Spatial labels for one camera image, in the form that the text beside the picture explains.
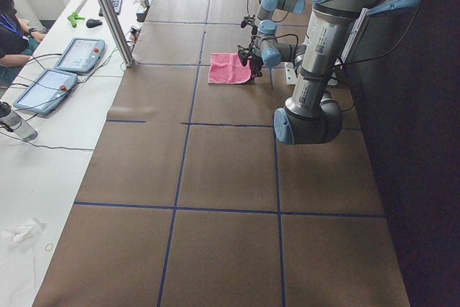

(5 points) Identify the green plastic tool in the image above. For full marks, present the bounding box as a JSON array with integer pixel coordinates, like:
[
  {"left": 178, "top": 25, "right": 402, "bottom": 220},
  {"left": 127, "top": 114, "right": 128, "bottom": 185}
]
[{"left": 68, "top": 12, "right": 85, "bottom": 28}]

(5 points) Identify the black computer mouse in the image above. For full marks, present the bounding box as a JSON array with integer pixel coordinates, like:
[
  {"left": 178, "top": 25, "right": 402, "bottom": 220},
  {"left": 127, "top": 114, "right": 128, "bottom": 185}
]
[{"left": 86, "top": 19, "right": 102, "bottom": 29}]

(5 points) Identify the white camera post with base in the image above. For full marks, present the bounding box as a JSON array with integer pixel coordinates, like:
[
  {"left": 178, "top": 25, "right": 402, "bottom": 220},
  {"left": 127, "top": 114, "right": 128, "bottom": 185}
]
[{"left": 285, "top": 55, "right": 326, "bottom": 86}]

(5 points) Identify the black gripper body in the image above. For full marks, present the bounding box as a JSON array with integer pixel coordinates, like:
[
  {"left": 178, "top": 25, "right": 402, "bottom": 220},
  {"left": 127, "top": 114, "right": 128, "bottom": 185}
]
[{"left": 250, "top": 55, "right": 262, "bottom": 74}]

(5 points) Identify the pink grey microfiber towel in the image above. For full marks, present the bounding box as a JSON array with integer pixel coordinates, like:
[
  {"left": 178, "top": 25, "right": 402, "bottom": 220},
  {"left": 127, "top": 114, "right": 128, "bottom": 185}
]
[{"left": 208, "top": 53, "right": 251, "bottom": 84}]

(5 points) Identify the upper teach pendant tablet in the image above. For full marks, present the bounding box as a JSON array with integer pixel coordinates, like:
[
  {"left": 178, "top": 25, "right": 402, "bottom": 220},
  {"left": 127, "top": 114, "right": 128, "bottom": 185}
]
[{"left": 55, "top": 37, "right": 105, "bottom": 74}]

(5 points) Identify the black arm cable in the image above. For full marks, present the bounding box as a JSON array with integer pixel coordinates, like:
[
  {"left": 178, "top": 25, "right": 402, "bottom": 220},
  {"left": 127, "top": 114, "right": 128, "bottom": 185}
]
[{"left": 251, "top": 32, "right": 300, "bottom": 52}]

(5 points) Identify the person in black shirt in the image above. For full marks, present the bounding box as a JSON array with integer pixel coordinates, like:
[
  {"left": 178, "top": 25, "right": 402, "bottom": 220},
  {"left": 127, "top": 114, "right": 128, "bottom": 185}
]
[{"left": 1, "top": 0, "right": 46, "bottom": 86}]

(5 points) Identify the clear water bottle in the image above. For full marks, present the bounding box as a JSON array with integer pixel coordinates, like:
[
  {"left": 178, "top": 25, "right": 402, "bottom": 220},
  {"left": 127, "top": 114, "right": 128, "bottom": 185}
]
[{"left": 0, "top": 101, "right": 37, "bottom": 141}]

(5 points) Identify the teach pendant tablet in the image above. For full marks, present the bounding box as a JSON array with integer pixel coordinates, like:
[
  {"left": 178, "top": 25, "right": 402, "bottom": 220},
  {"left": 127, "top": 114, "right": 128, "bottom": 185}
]
[
  {"left": 55, "top": 37, "right": 105, "bottom": 74},
  {"left": 13, "top": 68, "right": 78, "bottom": 115}
]

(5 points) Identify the rubber band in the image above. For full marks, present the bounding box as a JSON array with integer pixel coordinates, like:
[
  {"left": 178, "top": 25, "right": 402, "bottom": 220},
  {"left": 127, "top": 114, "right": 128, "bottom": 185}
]
[{"left": 45, "top": 243, "right": 54, "bottom": 252}]

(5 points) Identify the crumpled white tissue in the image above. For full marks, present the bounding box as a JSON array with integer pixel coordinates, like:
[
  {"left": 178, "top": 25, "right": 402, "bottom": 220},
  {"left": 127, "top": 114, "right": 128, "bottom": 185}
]
[{"left": 1, "top": 217, "right": 46, "bottom": 244}]

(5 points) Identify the aluminium frame post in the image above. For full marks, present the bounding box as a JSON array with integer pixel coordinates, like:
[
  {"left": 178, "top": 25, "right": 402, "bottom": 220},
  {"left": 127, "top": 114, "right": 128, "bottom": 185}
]
[{"left": 98, "top": 0, "right": 134, "bottom": 68}]

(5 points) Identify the lower teach pendant tablet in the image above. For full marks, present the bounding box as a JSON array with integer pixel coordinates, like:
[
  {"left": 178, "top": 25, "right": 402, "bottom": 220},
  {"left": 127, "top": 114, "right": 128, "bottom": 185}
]
[{"left": 13, "top": 68, "right": 78, "bottom": 115}]

